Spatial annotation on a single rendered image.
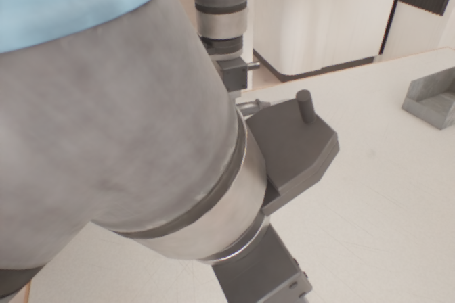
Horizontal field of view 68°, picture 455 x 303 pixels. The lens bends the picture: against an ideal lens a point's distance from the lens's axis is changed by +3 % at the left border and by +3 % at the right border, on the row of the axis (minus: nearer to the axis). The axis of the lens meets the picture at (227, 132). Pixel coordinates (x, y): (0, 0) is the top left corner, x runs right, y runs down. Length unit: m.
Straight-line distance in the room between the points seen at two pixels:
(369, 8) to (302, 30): 0.57
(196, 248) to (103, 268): 0.41
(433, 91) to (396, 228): 0.46
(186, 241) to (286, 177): 0.07
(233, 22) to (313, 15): 2.03
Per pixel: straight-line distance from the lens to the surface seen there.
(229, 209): 0.16
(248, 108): 0.71
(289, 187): 0.21
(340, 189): 0.66
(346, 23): 2.82
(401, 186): 0.71
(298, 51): 2.64
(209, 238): 0.17
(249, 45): 2.02
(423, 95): 0.97
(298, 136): 0.22
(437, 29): 2.85
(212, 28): 0.58
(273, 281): 0.22
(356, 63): 3.11
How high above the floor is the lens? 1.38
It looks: 38 degrees down
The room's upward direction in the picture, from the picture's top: 2 degrees counter-clockwise
